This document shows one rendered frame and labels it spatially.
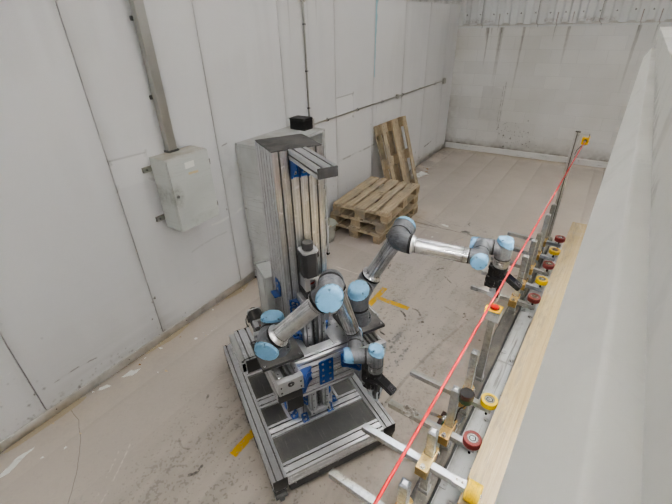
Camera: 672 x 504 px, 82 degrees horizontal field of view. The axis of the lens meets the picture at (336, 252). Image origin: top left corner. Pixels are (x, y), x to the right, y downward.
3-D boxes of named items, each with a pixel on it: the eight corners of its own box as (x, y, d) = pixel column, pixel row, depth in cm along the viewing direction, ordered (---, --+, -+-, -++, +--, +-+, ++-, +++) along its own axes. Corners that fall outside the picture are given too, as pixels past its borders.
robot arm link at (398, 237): (382, 233, 185) (490, 254, 169) (388, 224, 193) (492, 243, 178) (380, 254, 191) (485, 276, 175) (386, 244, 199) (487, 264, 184)
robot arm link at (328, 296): (272, 345, 195) (349, 282, 175) (267, 368, 183) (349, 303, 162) (254, 332, 191) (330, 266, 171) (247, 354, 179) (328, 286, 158)
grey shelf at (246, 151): (254, 277, 450) (234, 143, 372) (302, 244, 514) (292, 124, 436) (284, 289, 428) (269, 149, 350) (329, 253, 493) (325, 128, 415)
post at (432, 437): (417, 497, 177) (427, 431, 153) (420, 491, 179) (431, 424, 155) (424, 502, 175) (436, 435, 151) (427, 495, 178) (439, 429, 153)
